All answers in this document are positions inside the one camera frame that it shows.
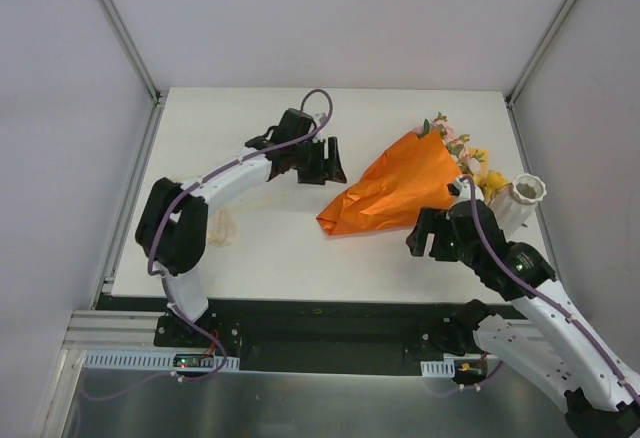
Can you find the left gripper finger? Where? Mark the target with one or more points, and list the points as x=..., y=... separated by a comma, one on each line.
x=310, y=162
x=332, y=169

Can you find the left aluminium frame post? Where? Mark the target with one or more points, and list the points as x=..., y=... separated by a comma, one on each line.
x=130, y=49

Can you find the aluminium rail front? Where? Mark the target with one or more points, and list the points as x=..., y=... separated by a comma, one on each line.
x=126, y=330

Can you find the flower bunch pink yellow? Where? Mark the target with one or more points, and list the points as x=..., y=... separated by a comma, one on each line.
x=470, y=160

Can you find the right aluminium frame post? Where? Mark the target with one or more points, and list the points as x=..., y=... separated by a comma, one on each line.
x=542, y=47

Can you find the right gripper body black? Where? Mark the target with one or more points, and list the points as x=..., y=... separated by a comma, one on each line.
x=439, y=233

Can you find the cream ribbon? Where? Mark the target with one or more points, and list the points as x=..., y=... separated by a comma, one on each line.
x=221, y=229

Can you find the white ribbed vase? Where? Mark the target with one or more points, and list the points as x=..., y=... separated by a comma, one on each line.
x=515, y=203

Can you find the left white cable duct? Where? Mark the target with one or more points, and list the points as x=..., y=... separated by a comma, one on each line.
x=158, y=361

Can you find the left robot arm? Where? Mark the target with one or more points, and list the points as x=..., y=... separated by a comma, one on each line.
x=172, y=230

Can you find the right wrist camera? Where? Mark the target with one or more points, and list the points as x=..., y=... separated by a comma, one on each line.
x=461, y=189

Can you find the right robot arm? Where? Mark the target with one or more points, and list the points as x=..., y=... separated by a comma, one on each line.
x=595, y=390

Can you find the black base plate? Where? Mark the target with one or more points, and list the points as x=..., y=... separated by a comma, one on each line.
x=389, y=339

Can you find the white cable duct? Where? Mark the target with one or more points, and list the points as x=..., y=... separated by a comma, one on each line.
x=158, y=361
x=445, y=368

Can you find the aluminium frame post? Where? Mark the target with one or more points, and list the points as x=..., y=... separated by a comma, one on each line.
x=130, y=49
x=542, y=47

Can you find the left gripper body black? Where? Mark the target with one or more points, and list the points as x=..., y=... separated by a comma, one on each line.
x=314, y=161

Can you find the orange wrapping paper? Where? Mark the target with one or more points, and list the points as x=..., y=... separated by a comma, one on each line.
x=413, y=173

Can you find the right white cable duct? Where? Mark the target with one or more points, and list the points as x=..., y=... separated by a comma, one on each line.
x=445, y=368

